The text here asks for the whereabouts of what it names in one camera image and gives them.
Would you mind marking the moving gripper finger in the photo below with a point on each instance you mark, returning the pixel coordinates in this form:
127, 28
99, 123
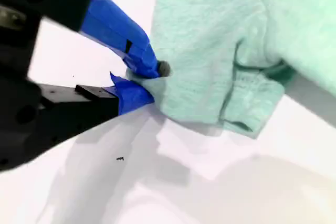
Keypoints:
115, 24

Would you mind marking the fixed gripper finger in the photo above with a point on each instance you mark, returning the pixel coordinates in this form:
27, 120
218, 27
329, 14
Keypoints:
131, 95

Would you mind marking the pale green T-shirt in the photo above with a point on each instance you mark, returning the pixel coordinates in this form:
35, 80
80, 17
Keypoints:
204, 37

